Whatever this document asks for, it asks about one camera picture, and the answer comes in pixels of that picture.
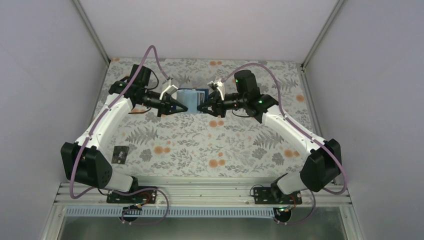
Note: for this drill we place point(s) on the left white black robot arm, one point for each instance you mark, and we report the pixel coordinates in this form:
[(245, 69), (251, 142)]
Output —
[(84, 161)]

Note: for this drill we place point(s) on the black credit card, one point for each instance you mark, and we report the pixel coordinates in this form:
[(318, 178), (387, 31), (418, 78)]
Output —
[(119, 155)]

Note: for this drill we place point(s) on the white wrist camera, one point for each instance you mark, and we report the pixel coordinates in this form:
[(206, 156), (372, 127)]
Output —
[(218, 86), (168, 88)]

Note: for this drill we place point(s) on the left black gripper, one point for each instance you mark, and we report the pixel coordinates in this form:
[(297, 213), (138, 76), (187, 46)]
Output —
[(166, 104)]

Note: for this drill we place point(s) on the aluminium rail frame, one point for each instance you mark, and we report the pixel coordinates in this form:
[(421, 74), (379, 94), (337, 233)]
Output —
[(205, 192)]

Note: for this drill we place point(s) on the floral patterned table mat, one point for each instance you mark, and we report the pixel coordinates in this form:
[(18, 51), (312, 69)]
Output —
[(201, 145)]

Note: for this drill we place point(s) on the blue leather card holder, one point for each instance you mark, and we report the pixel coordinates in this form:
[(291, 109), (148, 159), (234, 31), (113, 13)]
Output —
[(191, 98)]

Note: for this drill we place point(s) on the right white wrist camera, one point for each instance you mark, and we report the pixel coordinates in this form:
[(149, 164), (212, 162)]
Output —
[(218, 86)]

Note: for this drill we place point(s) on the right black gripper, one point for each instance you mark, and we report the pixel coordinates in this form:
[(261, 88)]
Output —
[(217, 105)]

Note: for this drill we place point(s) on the slotted cable duct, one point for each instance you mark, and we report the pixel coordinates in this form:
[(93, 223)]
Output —
[(173, 212)]

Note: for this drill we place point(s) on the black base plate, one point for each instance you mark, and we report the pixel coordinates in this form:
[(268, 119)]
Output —
[(143, 195), (269, 196)]

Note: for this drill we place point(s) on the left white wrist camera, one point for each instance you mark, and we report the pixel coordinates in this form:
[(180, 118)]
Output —
[(168, 88)]

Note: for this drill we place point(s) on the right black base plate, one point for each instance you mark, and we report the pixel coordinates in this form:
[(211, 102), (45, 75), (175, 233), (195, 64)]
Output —
[(269, 196)]

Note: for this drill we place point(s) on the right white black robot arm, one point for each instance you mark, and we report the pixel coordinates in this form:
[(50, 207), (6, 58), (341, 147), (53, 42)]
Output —
[(322, 157)]

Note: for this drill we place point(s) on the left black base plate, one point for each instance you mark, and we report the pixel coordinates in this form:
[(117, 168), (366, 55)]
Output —
[(143, 195)]

